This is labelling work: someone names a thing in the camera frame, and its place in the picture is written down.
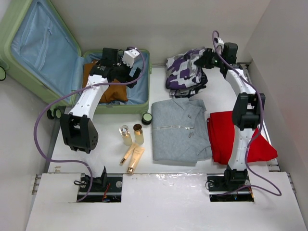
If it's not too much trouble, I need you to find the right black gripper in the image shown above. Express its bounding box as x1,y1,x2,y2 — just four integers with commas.
194,47,225,68

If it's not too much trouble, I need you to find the purple camouflage garment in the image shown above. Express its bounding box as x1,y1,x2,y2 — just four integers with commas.
165,47,208,98

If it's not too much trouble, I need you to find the brown garment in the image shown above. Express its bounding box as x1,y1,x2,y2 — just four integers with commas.
82,60,128,103

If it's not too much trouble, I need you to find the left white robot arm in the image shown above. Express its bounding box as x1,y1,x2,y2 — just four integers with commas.
60,48,145,154

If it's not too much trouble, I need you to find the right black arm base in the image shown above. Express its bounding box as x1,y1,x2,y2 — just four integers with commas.
205,174,254,202

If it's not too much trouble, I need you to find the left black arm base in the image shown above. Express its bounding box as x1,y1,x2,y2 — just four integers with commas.
74,174,123,203

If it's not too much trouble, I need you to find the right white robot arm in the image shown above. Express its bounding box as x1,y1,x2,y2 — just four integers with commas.
195,38,265,196

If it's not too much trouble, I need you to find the clear glass perfume bottle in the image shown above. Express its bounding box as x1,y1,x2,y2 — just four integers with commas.
119,125,132,146

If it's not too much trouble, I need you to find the gold cap lotion bottle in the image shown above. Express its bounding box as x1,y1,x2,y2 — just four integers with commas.
133,124,144,145

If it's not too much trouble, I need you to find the red folded garment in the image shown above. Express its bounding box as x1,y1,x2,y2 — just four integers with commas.
207,111,278,165

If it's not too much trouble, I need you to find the grey folded polo shirt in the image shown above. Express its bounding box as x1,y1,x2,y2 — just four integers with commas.
152,98,212,165

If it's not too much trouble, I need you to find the wide beige cosmetic tube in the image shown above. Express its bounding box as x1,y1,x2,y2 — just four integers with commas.
127,147,145,174

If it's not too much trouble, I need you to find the slim beige cosmetic tube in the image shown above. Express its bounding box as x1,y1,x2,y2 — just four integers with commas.
120,143,138,166

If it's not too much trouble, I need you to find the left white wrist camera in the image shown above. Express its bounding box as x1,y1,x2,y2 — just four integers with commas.
121,49,140,67

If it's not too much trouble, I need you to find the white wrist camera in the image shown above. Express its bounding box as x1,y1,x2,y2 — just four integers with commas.
214,37,224,49
121,49,140,67

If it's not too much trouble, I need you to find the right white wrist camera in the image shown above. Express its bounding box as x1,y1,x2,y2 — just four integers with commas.
214,37,224,49

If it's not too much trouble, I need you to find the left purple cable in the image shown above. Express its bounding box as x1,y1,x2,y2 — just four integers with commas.
33,46,145,202

